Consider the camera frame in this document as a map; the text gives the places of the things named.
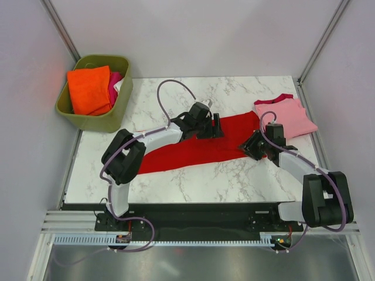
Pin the aluminium rail right of table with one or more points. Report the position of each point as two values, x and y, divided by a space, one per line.
325 140

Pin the aluminium rail front crossbar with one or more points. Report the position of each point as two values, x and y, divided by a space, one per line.
83 222

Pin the olive green plastic bin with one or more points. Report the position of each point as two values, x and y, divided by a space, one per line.
111 121

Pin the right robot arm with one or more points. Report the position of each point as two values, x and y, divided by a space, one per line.
325 200

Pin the orange t-shirt in bin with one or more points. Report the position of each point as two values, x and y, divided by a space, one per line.
88 89

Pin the magenta t-shirt in bin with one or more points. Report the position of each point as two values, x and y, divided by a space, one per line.
113 90

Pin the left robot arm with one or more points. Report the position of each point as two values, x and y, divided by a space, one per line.
123 158

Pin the right aluminium frame post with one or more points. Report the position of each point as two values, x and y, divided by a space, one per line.
327 33

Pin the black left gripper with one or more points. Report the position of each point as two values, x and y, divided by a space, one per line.
213 132

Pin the aluminium frame post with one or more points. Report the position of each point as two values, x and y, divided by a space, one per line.
61 29
327 33

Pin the red t-shirt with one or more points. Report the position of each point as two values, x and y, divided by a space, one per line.
237 129

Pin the grey slotted cable duct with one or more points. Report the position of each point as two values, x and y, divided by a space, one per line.
117 240

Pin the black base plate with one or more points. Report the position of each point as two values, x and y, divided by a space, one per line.
198 221

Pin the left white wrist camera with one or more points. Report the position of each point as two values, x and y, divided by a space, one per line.
207 103

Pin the folded pink t-shirt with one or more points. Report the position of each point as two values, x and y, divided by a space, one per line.
291 114

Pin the left aluminium frame post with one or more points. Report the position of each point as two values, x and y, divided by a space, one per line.
61 29

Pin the white garment in bin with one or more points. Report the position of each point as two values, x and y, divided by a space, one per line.
117 86

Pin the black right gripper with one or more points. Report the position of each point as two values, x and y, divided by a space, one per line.
249 144

